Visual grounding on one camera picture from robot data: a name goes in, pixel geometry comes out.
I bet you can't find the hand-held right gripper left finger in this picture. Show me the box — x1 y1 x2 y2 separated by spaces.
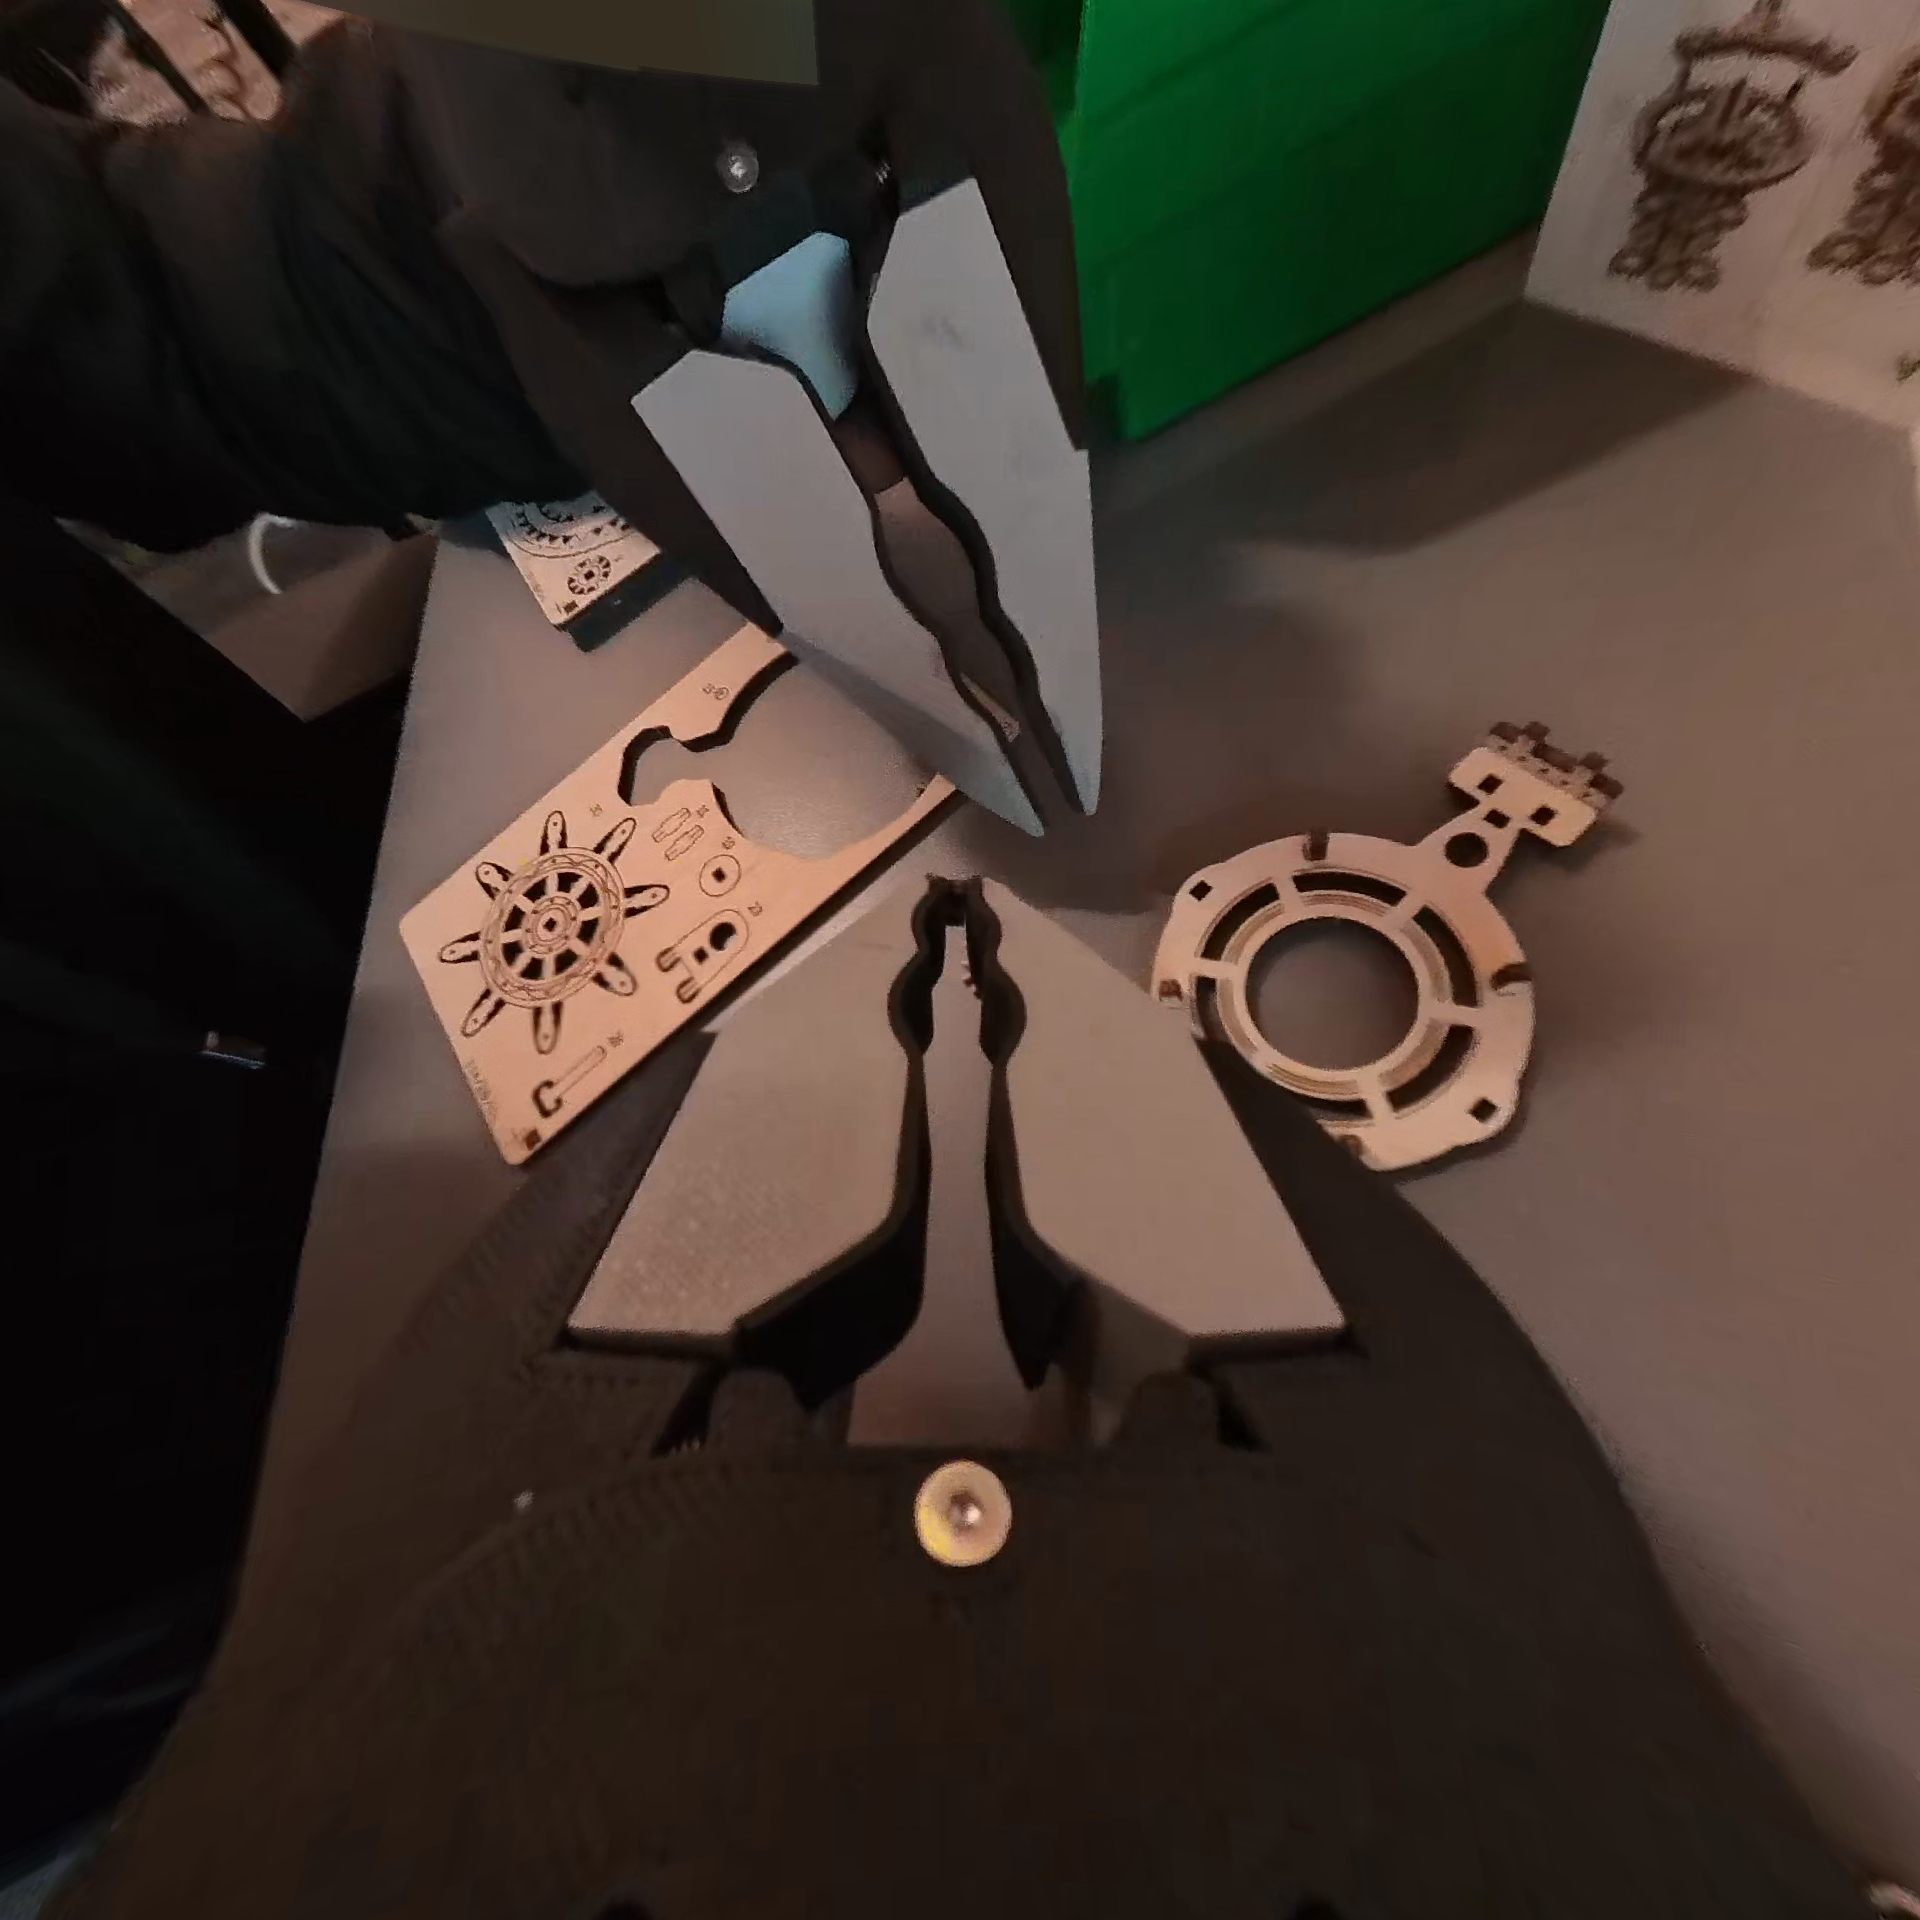
566 877 962 1403

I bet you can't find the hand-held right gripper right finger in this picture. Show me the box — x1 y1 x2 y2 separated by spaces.
975 883 1343 1383

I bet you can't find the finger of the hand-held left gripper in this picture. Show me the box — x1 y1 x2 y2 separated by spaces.
870 177 1104 815
630 348 1044 836

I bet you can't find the person's left forearm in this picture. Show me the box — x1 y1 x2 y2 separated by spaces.
0 66 600 558

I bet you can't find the small wooden parts sheet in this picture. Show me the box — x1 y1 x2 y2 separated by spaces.
481 482 664 634

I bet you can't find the wooden parts sheet with wheel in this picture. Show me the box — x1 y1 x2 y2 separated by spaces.
399 622 962 1169

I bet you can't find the black block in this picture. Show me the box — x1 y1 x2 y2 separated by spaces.
557 575 671 659

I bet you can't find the green plastic box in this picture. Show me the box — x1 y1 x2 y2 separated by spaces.
1055 0 1613 444

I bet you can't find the beige box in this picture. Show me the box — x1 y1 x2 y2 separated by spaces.
56 517 437 724

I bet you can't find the person's black clothing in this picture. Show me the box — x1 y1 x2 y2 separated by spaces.
0 497 407 1846

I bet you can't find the folded paper instruction sheet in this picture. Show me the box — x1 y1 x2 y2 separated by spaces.
1544 0 1920 396

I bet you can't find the wooden ring assembly with handle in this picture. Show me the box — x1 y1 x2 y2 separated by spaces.
1151 724 1625 1174

